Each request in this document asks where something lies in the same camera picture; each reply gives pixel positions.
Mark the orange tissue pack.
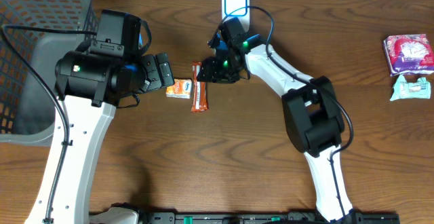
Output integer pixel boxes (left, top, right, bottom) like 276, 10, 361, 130
165, 79, 193, 99

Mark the orange-brown snack bar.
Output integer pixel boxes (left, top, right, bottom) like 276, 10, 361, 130
191, 62, 208, 113

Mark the red purple noodle packet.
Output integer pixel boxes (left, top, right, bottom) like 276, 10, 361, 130
383, 34, 433, 77

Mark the teal snack packet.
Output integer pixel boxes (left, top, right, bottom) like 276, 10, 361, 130
390, 75, 431, 101

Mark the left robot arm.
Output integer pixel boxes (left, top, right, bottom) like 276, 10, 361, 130
26, 48, 174, 223

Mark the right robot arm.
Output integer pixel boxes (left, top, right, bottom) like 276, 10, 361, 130
197, 34, 354, 222

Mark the white barcode scanner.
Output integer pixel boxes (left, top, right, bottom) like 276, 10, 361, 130
221, 0, 250, 31

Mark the grey plastic mesh basket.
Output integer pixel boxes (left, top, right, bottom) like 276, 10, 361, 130
1, 0, 98, 146

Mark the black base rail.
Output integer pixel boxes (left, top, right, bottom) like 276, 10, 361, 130
90, 211, 401, 224

